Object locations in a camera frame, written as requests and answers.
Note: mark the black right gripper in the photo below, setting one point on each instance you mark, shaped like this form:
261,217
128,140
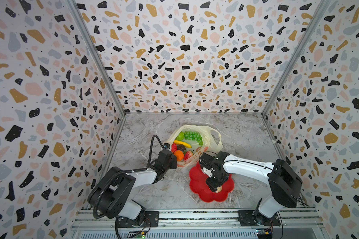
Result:
212,186

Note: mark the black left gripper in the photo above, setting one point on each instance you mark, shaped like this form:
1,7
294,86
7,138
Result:
173,161

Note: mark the red flower-shaped plate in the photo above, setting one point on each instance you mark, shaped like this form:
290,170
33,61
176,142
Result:
198,186

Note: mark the yellow plastic fruit-print bag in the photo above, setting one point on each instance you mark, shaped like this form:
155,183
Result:
212,141

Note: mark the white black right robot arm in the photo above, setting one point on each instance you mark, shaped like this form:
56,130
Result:
285,185

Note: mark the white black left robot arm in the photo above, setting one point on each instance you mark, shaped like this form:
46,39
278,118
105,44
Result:
109,198

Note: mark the orange toy fruit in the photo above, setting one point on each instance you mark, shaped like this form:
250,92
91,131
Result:
179,155

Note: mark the red toy fruit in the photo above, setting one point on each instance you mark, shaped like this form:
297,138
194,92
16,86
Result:
174,148

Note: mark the yellow toy banana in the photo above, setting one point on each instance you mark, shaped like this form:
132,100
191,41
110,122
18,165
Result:
185,144

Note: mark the green wrinkled toy fruit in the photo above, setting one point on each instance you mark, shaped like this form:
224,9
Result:
180,136

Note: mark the green toy grape bunch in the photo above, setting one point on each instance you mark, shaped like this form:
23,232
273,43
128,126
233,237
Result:
194,136

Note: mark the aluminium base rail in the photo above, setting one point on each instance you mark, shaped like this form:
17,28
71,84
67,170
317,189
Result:
299,223

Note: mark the aluminium left corner post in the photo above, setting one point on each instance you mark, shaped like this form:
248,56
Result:
94,53

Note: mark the aluminium corner post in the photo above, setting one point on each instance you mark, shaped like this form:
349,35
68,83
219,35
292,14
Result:
321,9
94,53

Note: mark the aluminium right corner post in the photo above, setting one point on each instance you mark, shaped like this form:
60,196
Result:
321,9

